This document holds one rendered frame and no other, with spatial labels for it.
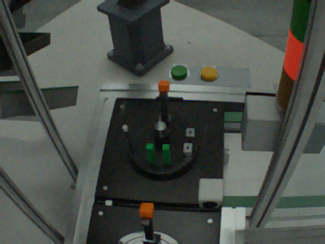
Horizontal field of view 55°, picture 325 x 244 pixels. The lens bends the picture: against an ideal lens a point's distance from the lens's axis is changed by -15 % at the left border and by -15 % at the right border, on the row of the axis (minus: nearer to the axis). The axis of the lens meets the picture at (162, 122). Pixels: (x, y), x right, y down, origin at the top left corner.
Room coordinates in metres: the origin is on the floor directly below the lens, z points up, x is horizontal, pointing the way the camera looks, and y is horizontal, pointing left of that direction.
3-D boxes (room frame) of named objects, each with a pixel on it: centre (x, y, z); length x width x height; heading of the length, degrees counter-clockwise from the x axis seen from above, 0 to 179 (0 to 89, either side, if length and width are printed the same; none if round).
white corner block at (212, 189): (0.28, -0.07, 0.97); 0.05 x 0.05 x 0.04; 79
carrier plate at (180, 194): (0.40, 0.00, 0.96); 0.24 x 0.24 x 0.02; 79
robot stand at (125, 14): (0.81, 0.04, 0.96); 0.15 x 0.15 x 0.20; 43
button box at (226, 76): (0.59, -0.12, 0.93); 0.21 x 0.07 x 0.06; 79
